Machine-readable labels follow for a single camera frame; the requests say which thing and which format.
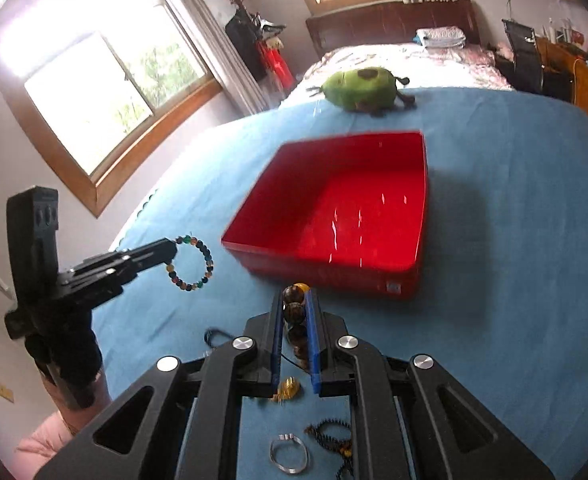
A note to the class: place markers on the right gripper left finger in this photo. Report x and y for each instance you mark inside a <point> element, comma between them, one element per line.
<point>262,376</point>

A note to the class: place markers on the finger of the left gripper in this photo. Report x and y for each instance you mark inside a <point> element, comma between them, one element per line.
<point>127,264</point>

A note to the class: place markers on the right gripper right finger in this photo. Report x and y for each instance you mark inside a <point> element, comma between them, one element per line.
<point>329,377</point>

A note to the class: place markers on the gold chain ornament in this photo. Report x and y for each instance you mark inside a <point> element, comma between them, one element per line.
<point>287,390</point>

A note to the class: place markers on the left gloved hand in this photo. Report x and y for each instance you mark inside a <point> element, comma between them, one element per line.
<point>70,359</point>

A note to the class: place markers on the red plastic box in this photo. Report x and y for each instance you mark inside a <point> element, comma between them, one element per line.
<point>344,212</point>

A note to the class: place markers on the beige left curtain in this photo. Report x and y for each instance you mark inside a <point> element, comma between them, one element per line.
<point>220,56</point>

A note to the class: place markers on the coat rack with clothes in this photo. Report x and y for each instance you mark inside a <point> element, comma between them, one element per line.
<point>259,45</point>

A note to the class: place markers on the green avocado plush toy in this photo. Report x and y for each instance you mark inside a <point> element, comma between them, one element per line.
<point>369,90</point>

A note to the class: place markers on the pink patterned bed sheet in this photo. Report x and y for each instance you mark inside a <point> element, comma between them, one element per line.
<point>467,67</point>

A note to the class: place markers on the folded white blue clothes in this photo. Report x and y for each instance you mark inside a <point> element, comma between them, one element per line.
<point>447,37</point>

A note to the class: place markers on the dark wooden headboard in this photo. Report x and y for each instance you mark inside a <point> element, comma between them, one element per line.
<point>388,22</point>

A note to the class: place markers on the black office chair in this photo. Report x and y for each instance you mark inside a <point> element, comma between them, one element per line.
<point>530,73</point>

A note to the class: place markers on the large wooden frame window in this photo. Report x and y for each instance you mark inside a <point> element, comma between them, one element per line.
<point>98,85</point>

